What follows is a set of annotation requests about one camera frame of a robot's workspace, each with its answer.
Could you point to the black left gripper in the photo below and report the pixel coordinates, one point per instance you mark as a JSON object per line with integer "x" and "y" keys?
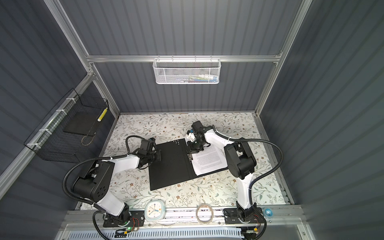
{"x": 158, "y": 154}

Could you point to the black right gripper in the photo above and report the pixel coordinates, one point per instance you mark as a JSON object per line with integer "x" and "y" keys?
{"x": 192, "y": 149}

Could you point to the blue folder with black inside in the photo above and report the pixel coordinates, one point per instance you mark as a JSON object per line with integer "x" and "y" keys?
{"x": 174, "y": 167}

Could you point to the white printed paper files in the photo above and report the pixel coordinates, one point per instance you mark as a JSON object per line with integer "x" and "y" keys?
{"x": 209, "y": 160}

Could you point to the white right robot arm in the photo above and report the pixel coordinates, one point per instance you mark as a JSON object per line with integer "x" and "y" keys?
{"x": 241, "y": 164}

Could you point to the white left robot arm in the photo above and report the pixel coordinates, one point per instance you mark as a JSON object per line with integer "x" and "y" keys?
{"x": 92, "y": 183}

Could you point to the white square clock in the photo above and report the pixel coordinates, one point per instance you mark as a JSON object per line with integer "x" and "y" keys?
{"x": 155, "y": 210}

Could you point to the yellow marker pen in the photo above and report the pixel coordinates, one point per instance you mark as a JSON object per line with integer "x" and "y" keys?
{"x": 102, "y": 115}

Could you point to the black foam pad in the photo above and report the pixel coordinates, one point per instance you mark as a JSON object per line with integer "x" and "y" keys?
{"x": 84, "y": 124}

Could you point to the blue tape roll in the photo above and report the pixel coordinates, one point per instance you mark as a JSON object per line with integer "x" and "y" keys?
{"x": 268, "y": 213}

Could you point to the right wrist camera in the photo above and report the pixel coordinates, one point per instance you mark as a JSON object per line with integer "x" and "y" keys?
{"x": 190, "y": 135}

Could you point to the white wire mesh basket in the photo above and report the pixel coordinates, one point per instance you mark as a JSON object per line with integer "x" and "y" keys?
{"x": 187, "y": 73}

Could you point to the black wire basket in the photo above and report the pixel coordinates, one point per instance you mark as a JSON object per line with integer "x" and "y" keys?
{"x": 70, "y": 135}

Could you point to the white ventilated cable duct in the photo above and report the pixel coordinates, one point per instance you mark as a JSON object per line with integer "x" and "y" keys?
{"x": 177, "y": 234}

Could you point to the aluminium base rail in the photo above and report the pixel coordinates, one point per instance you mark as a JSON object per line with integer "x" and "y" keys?
{"x": 186, "y": 217}

